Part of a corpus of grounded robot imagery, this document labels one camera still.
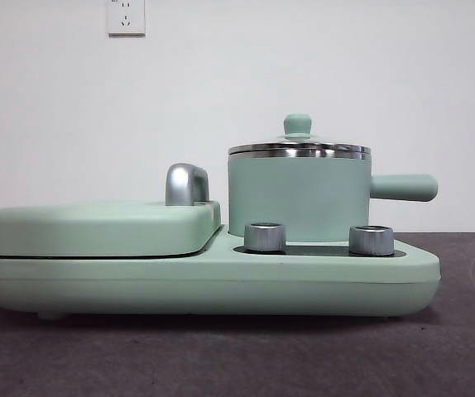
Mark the white wall socket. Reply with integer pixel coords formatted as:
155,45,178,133
107,0,146,37

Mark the silver control knob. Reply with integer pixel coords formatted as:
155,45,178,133
348,224,396,256
243,222,287,252

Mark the mint green breakfast machine base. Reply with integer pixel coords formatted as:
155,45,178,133
0,222,444,322

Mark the chrome arched cover handle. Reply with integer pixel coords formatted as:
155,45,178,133
164,162,210,207

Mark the mint green griddle cover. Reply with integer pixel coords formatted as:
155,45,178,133
0,198,223,258

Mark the mint green pot with handle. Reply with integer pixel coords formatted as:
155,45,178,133
227,147,439,245

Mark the glass lid with green knob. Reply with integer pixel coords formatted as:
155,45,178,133
227,113,373,155

